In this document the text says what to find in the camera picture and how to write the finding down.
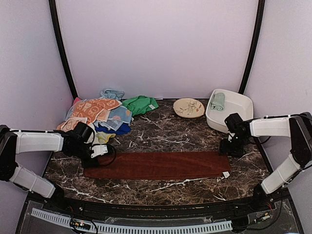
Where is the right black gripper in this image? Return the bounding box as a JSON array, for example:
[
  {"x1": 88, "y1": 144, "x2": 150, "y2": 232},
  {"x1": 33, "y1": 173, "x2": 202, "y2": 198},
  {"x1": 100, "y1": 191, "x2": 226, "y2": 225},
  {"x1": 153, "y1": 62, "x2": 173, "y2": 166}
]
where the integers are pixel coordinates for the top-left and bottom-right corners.
[{"x1": 219, "y1": 134, "x2": 249, "y2": 157}]

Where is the mint green panda towel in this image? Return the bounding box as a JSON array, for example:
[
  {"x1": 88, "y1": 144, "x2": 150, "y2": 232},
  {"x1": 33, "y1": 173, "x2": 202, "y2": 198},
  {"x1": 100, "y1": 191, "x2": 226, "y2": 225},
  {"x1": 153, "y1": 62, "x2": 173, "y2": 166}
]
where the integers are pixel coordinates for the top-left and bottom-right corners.
[{"x1": 210, "y1": 93, "x2": 225, "y2": 112}]

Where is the dark red towel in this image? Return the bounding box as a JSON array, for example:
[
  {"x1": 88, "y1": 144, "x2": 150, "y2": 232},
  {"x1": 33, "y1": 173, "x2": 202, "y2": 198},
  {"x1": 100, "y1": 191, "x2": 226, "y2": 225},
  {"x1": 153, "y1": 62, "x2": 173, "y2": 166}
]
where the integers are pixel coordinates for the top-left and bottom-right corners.
[{"x1": 83, "y1": 151, "x2": 231, "y2": 180}]

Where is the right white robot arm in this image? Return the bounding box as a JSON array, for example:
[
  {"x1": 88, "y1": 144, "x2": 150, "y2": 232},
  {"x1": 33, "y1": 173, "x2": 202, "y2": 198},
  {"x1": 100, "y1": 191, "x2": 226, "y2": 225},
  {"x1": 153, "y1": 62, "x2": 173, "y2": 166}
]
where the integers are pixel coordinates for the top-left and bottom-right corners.
[{"x1": 219, "y1": 112, "x2": 312, "y2": 212}]

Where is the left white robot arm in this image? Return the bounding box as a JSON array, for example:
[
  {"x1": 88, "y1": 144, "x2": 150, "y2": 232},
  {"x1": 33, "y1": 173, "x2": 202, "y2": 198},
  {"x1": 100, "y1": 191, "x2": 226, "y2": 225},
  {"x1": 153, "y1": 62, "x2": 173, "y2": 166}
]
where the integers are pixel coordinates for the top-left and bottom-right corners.
[{"x1": 0, "y1": 122, "x2": 107, "y2": 213}]

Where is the white yellow patterned towel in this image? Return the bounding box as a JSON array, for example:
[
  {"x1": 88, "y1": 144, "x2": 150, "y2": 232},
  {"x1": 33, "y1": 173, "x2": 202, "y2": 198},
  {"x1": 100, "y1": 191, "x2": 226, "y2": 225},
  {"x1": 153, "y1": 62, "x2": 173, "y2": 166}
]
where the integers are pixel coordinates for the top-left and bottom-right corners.
[{"x1": 93, "y1": 132, "x2": 116, "y2": 144}]

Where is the white plastic tub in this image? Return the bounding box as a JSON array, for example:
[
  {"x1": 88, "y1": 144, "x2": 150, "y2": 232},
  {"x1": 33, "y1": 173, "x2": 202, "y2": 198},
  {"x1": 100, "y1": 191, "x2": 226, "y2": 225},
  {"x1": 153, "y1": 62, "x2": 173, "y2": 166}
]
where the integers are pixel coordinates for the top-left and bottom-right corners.
[{"x1": 205, "y1": 89, "x2": 254, "y2": 133}]

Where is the orange pink patterned towel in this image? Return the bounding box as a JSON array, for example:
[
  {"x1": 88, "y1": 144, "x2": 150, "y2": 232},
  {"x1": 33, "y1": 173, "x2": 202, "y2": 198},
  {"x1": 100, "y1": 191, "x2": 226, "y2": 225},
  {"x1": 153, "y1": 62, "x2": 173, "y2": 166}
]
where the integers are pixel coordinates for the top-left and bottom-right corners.
[{"x1": 57, "y1": 98, "x2": 121, "y2": 132}]

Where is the royal blue towel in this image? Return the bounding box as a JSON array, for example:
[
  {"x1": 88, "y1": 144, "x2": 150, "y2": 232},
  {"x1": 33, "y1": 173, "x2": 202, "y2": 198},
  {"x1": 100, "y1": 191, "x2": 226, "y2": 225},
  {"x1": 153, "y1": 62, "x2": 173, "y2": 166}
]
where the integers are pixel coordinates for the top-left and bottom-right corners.
[{"x1": 95, "y1": 123, "x2": 131, "y2": 135}]

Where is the blue orange patterned towel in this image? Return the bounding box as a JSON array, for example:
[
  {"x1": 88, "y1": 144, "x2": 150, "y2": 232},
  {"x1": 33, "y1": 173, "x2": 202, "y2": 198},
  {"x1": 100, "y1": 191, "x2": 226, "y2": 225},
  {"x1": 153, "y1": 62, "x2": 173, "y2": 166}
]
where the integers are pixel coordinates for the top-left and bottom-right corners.
[{"x1": 94, "y1": 106, "x2": 132, "y2": 131}]

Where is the beige bird ceramic plate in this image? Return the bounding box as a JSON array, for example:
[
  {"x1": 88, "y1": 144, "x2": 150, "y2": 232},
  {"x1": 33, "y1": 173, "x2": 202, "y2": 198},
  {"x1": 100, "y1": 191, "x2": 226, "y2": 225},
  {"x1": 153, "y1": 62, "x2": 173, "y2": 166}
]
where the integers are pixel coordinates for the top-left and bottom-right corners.
[{"x1": 173, "y1": 98, "x2": 205, "y2": 118}]

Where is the light blue towel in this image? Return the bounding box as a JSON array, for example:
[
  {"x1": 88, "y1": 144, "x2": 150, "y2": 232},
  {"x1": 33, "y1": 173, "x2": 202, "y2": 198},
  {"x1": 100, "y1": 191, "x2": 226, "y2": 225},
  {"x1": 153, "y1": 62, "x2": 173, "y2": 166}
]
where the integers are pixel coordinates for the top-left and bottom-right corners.
[{"x1": 100, "y1": 89, "x2": 125, "y2": 100}]

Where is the bright green towel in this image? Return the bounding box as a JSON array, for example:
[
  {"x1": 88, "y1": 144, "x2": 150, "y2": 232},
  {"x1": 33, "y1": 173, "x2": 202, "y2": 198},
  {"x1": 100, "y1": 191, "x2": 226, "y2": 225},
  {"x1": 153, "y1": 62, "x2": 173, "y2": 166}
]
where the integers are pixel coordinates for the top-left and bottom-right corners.
[{"x1": 122, "y1": 96, "x2": 159, "y2": 116}]

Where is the small green circuit board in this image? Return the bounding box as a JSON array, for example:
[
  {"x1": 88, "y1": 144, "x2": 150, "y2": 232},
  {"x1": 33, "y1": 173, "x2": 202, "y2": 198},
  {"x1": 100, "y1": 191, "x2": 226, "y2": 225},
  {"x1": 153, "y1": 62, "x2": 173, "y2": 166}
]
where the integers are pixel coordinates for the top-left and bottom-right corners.
[{"x1": 70, "y1": 219, "x2": 91, "y2": 230}]

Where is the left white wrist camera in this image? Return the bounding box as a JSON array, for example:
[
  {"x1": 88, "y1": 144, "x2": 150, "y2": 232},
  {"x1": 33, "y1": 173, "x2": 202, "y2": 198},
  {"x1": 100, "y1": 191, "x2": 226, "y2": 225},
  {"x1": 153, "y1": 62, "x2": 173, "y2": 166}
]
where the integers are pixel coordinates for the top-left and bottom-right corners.
[{"x1": 91, "y1": 144, "x2": 108, "y2": 158}]

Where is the black camera cable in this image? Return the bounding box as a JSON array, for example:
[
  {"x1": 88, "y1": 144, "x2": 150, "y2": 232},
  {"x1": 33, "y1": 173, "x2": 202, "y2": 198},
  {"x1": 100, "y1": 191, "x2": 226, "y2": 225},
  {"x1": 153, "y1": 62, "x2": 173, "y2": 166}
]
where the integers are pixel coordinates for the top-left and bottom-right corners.
[{"x1": 97, "y1": 145, "x2": 117, "y2": 168}]

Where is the black front table rail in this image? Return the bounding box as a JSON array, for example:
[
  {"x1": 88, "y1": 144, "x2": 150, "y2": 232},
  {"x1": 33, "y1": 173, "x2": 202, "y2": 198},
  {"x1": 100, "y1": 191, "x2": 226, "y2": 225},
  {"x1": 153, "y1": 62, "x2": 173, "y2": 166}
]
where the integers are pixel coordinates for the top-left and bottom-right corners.
[{"x1": 44, "y1": 198, "x2": 268, "y2": 219}]

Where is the white slotted cable duct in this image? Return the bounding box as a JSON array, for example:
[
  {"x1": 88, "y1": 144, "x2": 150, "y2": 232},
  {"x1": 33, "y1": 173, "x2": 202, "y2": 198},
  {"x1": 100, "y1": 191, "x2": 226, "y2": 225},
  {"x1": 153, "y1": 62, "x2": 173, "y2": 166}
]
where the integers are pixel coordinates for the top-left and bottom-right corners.
[{"x1": 30, "y1": 208, "x2": 233, "y2": 234}]

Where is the right black frame post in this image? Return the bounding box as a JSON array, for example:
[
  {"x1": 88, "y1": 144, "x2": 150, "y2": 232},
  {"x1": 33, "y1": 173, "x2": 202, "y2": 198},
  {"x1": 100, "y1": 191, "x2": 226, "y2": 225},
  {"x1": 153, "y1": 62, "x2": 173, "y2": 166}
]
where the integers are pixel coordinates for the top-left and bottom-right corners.
[{"x1": 238, "y1": 0, "x2": 266, "y2": 95}]

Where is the black frame post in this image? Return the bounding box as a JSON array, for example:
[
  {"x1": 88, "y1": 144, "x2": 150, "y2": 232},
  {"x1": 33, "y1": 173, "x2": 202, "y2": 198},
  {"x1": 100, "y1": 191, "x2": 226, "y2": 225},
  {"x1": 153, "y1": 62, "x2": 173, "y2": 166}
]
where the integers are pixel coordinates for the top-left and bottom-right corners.
[
  {"x1": 48, "y1": 0, "x2": 78, "y2": 99},
  {"x1": 238, "y1": 0, "x2": 266, "y2": 95}
]

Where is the left black frame post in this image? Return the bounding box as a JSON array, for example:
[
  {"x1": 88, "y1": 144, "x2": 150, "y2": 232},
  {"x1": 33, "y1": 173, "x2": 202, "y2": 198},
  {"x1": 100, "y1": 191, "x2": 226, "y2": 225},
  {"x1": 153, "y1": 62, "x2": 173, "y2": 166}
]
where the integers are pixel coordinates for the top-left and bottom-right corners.
[{"x1": 48, "y1": 0, "x2": 78, "y2": 99}]

